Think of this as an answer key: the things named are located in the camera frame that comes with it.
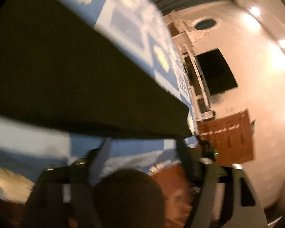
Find black pants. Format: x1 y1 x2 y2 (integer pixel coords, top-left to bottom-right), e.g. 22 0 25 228
0 0 192 139

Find brown wooden cabinet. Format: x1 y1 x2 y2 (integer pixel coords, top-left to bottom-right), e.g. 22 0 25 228
198 109 254 166

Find white dressing table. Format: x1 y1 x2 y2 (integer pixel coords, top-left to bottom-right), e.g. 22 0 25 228
164 11 216 123

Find oval white framed mirror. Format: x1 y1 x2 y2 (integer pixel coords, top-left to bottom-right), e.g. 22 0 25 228
192 17 220 31

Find blue patterned bedsheet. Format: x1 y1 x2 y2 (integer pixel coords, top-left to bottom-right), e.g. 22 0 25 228
0 0 197 203

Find black wall television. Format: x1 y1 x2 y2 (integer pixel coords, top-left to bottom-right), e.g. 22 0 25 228
196 48 238 96

